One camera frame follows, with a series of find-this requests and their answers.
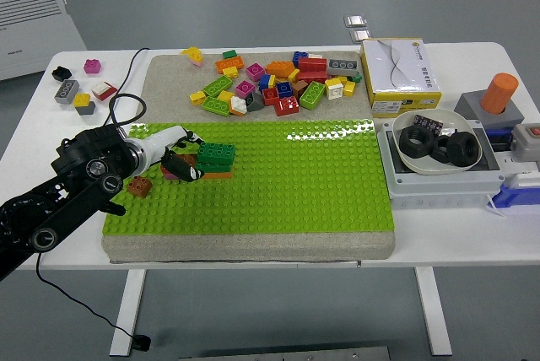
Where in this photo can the grey-brown foam mat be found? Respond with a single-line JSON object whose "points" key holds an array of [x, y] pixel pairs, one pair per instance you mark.
{"points": [[169, 91]]}

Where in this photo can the large black hex nut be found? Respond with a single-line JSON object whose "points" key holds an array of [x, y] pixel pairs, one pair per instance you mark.
{"points": [[407, 143], [474, 148]]}

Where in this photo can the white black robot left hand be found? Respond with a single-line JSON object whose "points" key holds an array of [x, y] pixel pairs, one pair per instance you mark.
{"points": [[160, 143]]}

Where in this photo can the white and yellow cardboard box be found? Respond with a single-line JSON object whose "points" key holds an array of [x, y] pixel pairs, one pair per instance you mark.
{"points": [[401, 74]]}

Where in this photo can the white table leg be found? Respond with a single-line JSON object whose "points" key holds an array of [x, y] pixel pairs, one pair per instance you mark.
{"points": [[128, 310], [432, 310]]}

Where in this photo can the small black brick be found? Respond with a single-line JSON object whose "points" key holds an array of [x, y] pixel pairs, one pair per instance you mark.
{"points": [[62, 73]]}

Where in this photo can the yellow square brick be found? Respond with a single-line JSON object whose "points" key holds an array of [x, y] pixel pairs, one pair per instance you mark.
{"points": [[81, 99]]}

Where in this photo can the white panel heater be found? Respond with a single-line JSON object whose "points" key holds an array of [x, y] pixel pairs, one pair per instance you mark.
{"points": [[34, 32]]}

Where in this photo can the lime green long brick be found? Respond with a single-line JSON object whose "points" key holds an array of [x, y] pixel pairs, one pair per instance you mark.
{"points": [[218, 85], [216, 106], [312, 95]]}

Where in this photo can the white and orange brick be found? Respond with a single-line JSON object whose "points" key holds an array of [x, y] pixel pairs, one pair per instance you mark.
{"points": [[238, 105]]}

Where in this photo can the red long brick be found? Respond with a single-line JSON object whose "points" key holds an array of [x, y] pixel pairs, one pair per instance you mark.
{"points": [[313, 65], [312, 77]]}

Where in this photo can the dark green long brick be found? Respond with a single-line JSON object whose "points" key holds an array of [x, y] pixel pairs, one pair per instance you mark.
{"points": [[219, 168], [217, 152]]}

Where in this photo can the white zip tie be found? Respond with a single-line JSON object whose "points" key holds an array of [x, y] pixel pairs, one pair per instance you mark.
{"points": [[495, 206]]}

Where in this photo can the brown square brick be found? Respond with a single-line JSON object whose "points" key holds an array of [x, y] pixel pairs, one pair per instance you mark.
{"points": [[300, 89], [189, 159]]}

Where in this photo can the grey plastic enclosure box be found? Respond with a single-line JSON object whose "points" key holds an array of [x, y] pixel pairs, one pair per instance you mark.
{"points": [[443, 188]]}

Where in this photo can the white bowl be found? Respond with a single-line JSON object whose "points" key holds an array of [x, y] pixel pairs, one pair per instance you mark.
{"points": [[447, 118]]}

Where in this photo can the orange-brown square brick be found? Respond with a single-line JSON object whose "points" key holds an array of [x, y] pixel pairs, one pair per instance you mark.
{"points": [[140, 186]]}

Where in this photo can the magenta square brick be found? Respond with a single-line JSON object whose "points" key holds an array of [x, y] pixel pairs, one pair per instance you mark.
{"points": [[245, 89], [255, 71], [93, 66]]}

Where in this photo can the purple circuit board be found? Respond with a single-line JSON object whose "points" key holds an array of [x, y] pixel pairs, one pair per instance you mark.
{"points": [[428, 121]]}

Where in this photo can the grey block with hole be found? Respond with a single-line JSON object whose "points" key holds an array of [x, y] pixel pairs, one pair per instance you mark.
{"points": [[468, 106]]}

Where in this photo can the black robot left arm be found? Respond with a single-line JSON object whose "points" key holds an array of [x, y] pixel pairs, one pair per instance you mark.
{"points": [[84, 154]]}

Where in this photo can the small pink brick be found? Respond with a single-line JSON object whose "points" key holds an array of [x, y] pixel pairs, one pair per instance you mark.
{"points": [[198, 62]]}

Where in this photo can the blue square brick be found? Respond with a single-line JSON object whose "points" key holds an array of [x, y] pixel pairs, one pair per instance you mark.
{"points": [[284, 89], [300, 57]]}

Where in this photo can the yellow curved brick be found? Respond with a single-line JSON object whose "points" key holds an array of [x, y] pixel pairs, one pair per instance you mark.
{"points": [[192, 53]]}

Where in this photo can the small white brick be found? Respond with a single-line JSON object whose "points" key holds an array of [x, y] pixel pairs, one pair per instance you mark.
{"points": [[315, 56]]}

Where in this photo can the white and yellow brick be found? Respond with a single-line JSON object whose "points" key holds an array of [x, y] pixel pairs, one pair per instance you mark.
{"points": [[334, 89]]}

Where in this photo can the dark grey brick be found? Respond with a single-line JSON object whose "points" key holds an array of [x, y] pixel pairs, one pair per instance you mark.
{"points": [[88, 109]]}

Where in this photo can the grey switch box red button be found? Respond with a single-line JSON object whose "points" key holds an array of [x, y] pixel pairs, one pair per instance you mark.
{"points": [[525, 143]]}

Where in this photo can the lime green studded baseplate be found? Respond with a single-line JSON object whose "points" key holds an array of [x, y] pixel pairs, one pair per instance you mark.
{"points": [[295, 188]]}

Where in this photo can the white square brick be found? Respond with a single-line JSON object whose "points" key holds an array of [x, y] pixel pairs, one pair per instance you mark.
{"points": [[100, 87]]}

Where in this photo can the orange flat long brick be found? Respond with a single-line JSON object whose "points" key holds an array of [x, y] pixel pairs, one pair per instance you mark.
{"points": [[219, 175]]}

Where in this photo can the blue and yellow brick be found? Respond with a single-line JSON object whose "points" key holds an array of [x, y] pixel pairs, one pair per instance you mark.
{"points": [[266, 82]]}

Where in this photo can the orange cylinder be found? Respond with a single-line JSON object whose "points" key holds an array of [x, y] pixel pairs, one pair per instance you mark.
{"points": [[500, 91]]}

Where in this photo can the small black hex nut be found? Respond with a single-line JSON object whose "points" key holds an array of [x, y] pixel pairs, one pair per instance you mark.
{"points": [[439, 154]]}

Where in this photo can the grey sloped brick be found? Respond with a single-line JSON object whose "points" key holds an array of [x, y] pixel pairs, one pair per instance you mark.
{"points": [[254, 102]]}

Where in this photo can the pink flat brick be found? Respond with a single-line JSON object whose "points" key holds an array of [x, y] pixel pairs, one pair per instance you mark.
{"points": [[171, 176]]}

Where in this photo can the grey metal plate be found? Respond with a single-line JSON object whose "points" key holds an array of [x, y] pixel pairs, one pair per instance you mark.
{"points": [[287, 353]]}

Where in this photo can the small yellow brick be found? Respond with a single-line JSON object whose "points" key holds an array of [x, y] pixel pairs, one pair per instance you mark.
{"points": [[294, 75], [231, 72], [349, 89], [226, 95], [197, 97]]}

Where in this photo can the blue plastic fixture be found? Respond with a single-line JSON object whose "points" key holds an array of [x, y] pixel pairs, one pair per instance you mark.
{"points": [[516, 194]]}

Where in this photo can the grey long brick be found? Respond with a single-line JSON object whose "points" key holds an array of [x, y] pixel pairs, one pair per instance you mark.
{"points": [[343, 66], [66, 91]]}

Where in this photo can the red square brick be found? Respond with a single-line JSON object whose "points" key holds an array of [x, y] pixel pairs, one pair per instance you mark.
{"points": [[287, 106], [165, 169], [271, 96]]}

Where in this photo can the small dark green brick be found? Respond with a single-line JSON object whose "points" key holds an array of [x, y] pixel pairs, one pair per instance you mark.
{"points": [[357, 77]]}

